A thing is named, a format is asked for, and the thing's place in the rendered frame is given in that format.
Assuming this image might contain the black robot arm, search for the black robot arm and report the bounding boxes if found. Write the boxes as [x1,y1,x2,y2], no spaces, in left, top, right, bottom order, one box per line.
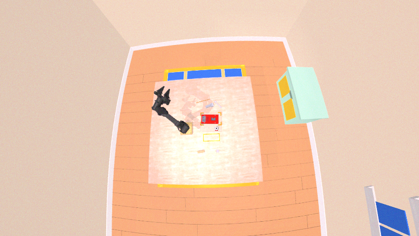
[151,101,190,134]

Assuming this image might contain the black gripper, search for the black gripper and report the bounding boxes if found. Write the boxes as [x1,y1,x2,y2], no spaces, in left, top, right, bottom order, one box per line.
[154,86,171,106]

